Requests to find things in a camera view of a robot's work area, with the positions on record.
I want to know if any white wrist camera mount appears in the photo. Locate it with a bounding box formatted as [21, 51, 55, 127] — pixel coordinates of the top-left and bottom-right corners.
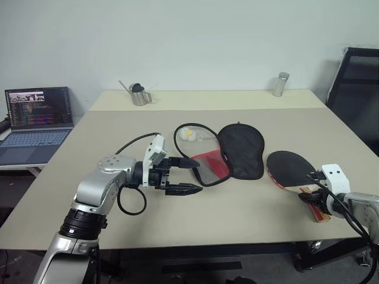
[322, 163, 351, 196]
[142, 134, 170, 188]

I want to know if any open grey laptop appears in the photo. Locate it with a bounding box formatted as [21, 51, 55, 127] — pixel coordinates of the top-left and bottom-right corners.
[0, 86, 75, 167]

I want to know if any black red paddle case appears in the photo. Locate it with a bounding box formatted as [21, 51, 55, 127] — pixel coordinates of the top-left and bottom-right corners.
[173, 121, 265, 188]

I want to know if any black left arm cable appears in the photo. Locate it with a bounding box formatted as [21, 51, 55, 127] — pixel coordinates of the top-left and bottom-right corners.
[114, 132, 162, 215]

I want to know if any steel shaker bottle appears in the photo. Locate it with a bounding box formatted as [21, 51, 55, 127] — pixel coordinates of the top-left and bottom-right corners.
[272, 71, 291, 98]

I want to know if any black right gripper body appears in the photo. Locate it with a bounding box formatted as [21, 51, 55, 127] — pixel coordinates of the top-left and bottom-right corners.
[313, 188, 332, 214]

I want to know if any black table frame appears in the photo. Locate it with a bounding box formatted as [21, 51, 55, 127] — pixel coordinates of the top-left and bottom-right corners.
[97, 236, 374, 273]

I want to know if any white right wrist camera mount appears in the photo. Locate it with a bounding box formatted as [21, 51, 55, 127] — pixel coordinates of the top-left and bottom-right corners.
[322, 163, 351, 196]

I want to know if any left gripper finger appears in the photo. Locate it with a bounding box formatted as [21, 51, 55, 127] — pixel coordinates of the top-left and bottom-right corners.
[168, 157, 200, 170]
[165, 183, 203, 197]

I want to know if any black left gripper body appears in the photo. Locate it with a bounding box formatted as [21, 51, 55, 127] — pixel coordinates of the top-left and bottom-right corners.
[149, 157, 182, 192]

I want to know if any steel watering can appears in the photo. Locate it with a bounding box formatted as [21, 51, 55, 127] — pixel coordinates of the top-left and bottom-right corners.
[118, 80, 153, 107]

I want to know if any white yellow ball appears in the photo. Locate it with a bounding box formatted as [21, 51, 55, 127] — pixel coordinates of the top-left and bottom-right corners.
[177, 127, 198, 143]

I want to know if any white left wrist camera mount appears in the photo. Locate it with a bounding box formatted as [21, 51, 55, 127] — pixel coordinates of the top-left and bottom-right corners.
[142, 134, 170, 188]

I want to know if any black mesh office chair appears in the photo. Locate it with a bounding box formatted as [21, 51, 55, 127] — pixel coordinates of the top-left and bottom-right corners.
[325, 47, 379, 158]

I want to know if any white side table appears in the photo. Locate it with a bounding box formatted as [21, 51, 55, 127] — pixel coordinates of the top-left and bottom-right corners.
[0, 162, 52, 179]

